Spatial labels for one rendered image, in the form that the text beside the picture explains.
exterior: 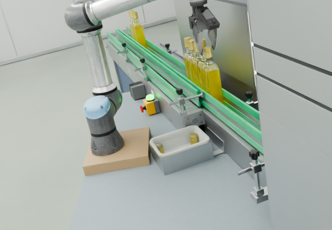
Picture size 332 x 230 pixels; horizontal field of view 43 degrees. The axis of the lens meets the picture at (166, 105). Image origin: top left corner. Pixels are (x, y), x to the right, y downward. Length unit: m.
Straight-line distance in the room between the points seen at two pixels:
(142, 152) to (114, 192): 0.23
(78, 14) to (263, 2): 1.00
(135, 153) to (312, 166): 1.09
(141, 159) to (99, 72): 0.43
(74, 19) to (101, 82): 0.34
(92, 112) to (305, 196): 1.10
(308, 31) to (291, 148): 0.27
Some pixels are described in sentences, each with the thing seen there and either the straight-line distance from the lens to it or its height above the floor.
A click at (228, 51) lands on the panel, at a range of 1.90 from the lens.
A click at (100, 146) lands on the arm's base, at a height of 0.84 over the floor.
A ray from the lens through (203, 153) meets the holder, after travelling 1.72.
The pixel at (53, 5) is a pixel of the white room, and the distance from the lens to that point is 7.63.
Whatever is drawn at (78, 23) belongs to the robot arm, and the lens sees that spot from 1.71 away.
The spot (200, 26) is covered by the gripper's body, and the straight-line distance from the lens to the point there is 1.74.
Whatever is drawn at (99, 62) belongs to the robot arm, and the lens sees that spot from 1.87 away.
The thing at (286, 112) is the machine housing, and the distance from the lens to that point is 0.86.
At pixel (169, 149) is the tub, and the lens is 1.83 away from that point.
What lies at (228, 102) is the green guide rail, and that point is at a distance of 1.82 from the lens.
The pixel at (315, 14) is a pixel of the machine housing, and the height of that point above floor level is 1.49.
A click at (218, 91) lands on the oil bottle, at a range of 1.82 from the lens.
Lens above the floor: 1.66
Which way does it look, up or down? 23 degrees down
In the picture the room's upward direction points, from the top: 12 degrees counter-clockwise
